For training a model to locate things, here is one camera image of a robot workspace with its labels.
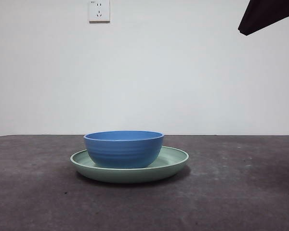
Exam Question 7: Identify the blue ribbed bowl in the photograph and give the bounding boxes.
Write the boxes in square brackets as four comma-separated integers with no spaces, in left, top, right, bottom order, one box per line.
[83,130,165,169]

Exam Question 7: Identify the green shallow plate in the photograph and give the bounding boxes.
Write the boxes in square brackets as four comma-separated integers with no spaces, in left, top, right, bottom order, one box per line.
[70,145,190,184]

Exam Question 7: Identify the white wall socket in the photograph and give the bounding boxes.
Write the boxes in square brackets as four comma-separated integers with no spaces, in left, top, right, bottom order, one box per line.
[89,0,111,24]

